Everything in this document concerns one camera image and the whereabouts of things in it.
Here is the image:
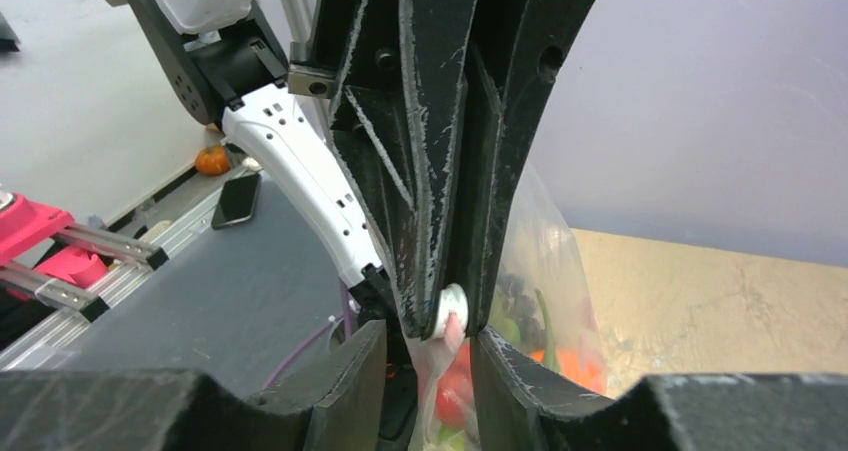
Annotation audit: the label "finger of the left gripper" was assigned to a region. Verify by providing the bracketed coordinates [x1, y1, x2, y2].
[291, 0, 478, 339]
[447, 0, 596, 336]

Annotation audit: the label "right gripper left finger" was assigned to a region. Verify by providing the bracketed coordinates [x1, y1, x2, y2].
[1, 321, 387, 450]

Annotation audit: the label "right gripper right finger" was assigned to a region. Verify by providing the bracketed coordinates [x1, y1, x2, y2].
[471, 329, 847, 450]

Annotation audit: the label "toy green bean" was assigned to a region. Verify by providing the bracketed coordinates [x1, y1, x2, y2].
[534, 288, 562, 373]

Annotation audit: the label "clear zip top bag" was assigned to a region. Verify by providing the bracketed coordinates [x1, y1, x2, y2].
[407, 166, 607, 450]

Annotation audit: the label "toy red apple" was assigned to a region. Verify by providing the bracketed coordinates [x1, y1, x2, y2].
[435, 342, 475, 429]

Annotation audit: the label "toy orange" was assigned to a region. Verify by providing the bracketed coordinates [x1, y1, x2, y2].
[555, 348, 607, 394]

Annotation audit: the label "toy green apple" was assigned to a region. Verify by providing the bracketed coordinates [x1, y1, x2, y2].
[488, 295, 521, 347]

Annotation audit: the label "toy black grapes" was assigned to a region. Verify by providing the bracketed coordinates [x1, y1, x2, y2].
[496, 273, 544, 351]

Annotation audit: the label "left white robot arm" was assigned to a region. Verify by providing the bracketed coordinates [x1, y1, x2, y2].
[106, 0, 596, 339]

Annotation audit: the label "small orange pumpkin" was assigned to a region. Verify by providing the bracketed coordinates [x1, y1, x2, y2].
[194, 145, 231, 177]

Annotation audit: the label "black smartphone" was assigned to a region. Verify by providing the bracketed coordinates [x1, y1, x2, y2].
[210, 173, 262, 230]

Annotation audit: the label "pink clamp device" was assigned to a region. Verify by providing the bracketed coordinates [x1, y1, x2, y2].
[1, 190, 169, 322]

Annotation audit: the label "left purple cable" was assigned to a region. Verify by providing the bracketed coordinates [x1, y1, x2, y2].
[261, 282, 356, 391]

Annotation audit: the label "aluminium frame rail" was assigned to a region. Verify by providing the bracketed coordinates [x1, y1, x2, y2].
[1, 182, 223, 371]

